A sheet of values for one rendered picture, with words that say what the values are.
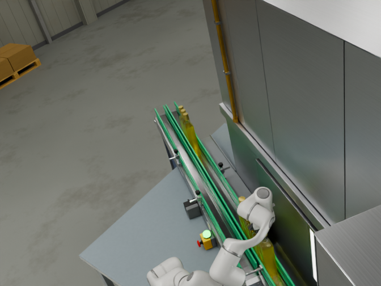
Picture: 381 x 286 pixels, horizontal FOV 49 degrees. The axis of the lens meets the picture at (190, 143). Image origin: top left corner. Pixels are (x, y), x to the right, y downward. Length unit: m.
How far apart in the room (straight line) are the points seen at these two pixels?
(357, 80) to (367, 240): 0.58
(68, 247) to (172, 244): 1.61
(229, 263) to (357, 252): 1.09
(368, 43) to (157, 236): 1.85
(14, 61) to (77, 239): 4.64
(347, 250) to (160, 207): 2.25
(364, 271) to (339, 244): 0.05
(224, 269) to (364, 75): 0.91
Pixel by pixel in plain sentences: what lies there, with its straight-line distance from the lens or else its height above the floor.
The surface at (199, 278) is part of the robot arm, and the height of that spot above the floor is 1.24.
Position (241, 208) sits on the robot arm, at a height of 1.43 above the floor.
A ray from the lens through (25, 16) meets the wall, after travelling 9.09.
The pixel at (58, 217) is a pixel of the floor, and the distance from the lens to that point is 4.29.
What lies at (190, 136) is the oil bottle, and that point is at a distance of 2.86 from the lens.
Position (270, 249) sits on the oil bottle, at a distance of 1.97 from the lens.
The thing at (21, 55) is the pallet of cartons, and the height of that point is 0.31.
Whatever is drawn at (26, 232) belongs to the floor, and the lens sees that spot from 4.33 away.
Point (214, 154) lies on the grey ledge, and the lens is 2.84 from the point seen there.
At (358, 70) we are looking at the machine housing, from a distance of 1.07.
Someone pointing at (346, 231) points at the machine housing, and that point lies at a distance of 0.59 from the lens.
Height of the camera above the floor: 2.57
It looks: 34 degrees down
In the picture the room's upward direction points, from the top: 15 degrees counter-clockwise
